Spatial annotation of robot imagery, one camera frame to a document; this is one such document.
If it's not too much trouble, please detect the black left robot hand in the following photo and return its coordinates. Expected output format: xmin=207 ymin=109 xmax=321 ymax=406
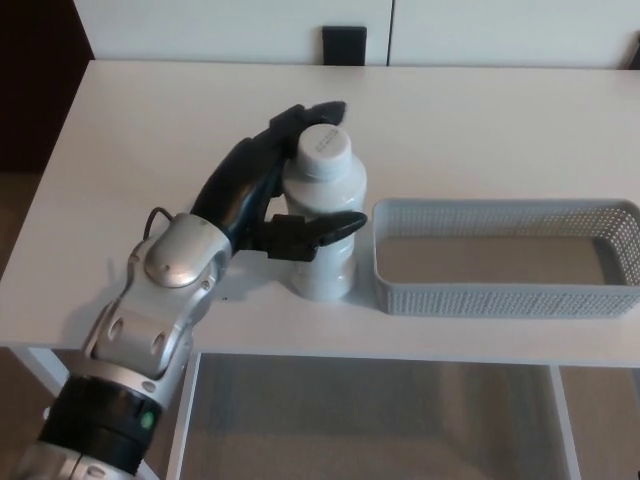
xmin=191 ymin=100 xmax=370 ymax=263

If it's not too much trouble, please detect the white plastic bottle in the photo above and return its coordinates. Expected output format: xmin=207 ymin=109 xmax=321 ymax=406
xmin=280 ymin=124 xmax=369 ymax=302

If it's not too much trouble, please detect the grey perforated plastic basket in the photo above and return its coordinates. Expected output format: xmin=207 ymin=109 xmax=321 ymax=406
xmin=372 ymin=198 xmax=640 ymax=320

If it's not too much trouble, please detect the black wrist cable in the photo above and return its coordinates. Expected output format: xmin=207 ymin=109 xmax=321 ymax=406
xmin=143 ymin=206 xmax=176 ymax=242

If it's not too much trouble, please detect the black wall socket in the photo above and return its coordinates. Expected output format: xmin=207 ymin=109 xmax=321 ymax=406
xmin=322 ymin=25 xmax=368 ymax=66

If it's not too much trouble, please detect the dark brown wall panel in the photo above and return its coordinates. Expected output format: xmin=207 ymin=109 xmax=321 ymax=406
xmin=0 ymin=0 xmax=96 ymax=174

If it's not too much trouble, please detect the white desk leg frame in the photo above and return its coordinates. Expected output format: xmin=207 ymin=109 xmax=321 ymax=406
xmin=12 ymin=347 xmax=72 ymax=397

